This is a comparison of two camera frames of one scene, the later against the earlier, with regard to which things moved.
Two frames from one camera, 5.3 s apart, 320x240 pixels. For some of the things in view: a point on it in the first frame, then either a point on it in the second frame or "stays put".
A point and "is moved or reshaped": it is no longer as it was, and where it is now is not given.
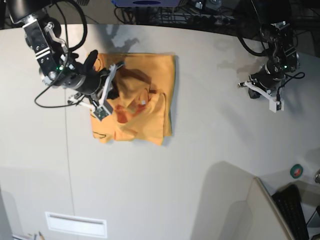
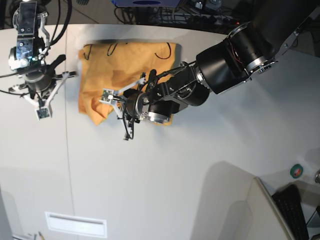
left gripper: [85, 79] -> [40, 81]
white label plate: [78, 225] stays put
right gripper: [268, 79] -> [154, 101]
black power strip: [217, 21] stays put
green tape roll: [296, 171] stays put
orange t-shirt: [141, 96] is moved or reshaped
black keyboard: [288, 200] stays put
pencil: [41, 236] stays put
